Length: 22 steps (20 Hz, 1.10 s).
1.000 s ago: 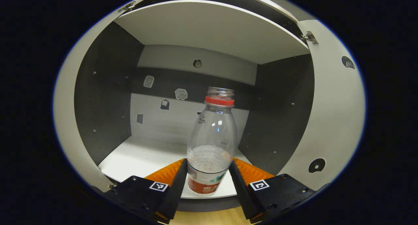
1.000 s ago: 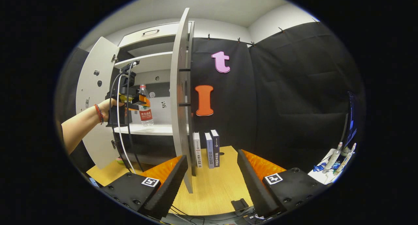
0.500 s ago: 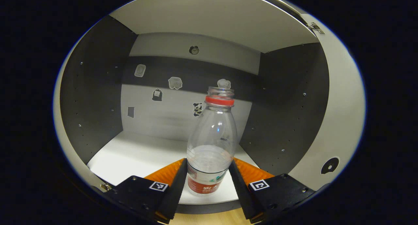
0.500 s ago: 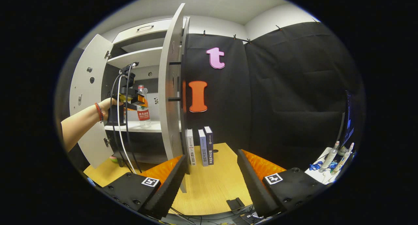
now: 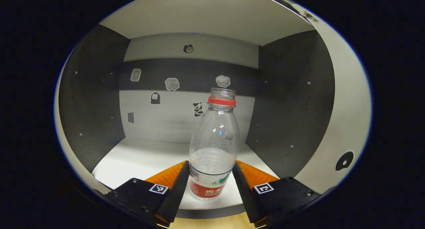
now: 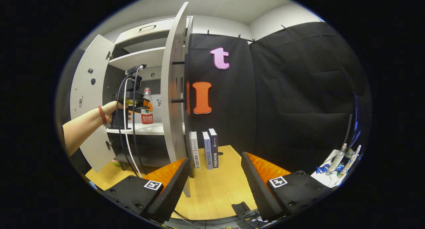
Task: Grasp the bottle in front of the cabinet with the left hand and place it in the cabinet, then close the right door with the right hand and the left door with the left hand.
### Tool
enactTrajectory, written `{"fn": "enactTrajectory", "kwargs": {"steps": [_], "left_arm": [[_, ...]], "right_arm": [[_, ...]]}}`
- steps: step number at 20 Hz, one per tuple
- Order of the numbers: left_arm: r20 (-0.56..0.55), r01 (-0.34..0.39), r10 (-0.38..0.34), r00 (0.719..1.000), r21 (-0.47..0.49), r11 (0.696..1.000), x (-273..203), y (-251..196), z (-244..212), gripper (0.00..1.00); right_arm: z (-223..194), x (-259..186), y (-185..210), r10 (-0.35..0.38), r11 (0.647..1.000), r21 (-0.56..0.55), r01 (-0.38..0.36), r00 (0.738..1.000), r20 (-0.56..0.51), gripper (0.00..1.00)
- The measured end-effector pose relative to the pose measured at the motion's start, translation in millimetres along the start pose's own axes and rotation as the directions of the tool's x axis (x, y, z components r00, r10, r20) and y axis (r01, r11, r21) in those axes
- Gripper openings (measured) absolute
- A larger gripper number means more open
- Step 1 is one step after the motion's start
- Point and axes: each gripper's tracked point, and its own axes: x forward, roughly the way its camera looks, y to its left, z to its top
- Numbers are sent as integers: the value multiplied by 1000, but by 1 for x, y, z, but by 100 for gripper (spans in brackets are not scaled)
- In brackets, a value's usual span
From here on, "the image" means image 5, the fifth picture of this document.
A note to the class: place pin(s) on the clear plastic bottle red label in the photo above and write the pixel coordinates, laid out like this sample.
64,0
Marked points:
214,149

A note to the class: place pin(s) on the white cabinet shelf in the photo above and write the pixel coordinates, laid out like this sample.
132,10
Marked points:
206,13
139,159

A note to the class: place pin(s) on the white and grey cabinet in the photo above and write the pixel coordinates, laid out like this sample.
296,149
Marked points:
166,122

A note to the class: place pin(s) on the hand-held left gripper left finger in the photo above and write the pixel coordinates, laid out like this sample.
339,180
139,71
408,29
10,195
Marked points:
176,195

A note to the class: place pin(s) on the metal door hinge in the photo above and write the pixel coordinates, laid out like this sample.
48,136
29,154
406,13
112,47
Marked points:
308,16

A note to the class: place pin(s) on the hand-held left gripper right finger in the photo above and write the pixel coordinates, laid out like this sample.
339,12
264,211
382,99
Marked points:
247,199

